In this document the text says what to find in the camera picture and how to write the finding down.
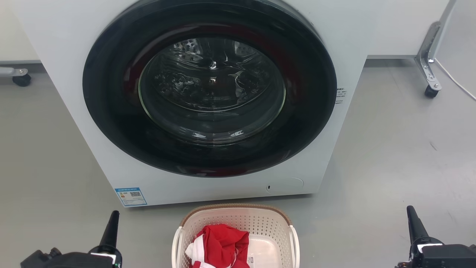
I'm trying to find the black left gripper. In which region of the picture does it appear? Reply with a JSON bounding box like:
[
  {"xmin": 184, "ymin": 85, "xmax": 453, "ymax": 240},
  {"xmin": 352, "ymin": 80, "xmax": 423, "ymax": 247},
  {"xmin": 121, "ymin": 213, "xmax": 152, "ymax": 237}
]
[{"xmin": 89, "ymin": 210, "xmax": 123, "ymax": 268}]

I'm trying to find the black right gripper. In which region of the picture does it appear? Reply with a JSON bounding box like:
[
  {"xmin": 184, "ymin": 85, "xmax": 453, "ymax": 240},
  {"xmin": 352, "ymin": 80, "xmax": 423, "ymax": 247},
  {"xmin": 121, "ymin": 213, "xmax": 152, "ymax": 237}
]
[{"xmin": 396, "ymin": 205, "xmax": 444, "ymax": 268}]

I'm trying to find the cream perforated laundry basket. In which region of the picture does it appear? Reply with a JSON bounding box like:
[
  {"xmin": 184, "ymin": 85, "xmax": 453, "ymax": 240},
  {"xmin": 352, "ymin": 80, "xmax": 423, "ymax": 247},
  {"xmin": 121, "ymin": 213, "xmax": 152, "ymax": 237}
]
[{"xmin": 171, "ymin": 204, "xmax": 300, "ymax": 268}]

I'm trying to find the blue energy label sticker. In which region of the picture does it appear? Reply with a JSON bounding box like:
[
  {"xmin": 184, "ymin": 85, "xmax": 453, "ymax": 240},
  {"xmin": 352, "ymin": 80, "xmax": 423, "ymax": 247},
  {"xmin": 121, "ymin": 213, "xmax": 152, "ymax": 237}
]
[{"xmin": 115, "ymin": 187, "xmax": 148, "ymax": 207}]

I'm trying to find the red and white garment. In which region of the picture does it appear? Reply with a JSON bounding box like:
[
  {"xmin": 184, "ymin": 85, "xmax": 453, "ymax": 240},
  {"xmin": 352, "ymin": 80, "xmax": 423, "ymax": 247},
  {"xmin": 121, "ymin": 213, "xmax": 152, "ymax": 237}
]
[{"xmin": 185, "ymin": 224, "xmax": 250, "ymax": 268}]

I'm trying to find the dark round washing machine door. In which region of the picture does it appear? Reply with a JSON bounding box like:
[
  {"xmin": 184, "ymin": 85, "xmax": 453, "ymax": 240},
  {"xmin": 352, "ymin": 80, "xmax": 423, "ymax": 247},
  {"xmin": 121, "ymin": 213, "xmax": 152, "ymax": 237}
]
[{"xmin": 82, "ymin": 0, "xmax": 338, "ymax": 178}]

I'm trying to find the grey metal base bar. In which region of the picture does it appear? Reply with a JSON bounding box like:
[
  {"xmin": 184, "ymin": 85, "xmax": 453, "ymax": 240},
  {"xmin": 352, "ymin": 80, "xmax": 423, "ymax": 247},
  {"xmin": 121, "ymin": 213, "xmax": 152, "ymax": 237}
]
[{"xmin": 0, "ymin": 67, "xmax": 29, "ymax": 77}]

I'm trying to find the white partition panel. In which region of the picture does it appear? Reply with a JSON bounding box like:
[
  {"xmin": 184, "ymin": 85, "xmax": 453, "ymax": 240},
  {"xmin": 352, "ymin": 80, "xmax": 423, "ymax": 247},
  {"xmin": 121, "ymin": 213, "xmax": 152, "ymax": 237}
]
[{"xmin": 435, "ymin": 0, "xmax": 476, "ymax": 75}]

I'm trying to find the white front-load washing machine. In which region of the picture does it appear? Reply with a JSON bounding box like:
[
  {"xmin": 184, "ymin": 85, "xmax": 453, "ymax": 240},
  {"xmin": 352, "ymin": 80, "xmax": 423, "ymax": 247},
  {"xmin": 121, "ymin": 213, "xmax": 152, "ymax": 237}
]
[{"xmin": 11, "ymin": 0, "xmax": 452, "ymax": 207}]

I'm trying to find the white cable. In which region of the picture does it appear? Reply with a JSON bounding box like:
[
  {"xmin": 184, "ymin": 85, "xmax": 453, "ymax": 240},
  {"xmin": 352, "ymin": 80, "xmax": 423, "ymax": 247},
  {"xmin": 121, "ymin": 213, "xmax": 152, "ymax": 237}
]
[{"xmin": 434, "ymin": 58, "xmax": 476, "ymax": 102}]

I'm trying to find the silver metal leg bracket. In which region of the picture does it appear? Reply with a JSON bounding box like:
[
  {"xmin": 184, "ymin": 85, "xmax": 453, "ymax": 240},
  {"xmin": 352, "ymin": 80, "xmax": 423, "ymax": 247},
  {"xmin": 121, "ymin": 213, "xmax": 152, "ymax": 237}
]
[{"xmin": 415, "ymin": 21, "xmax": 443, "ymax": 92}]

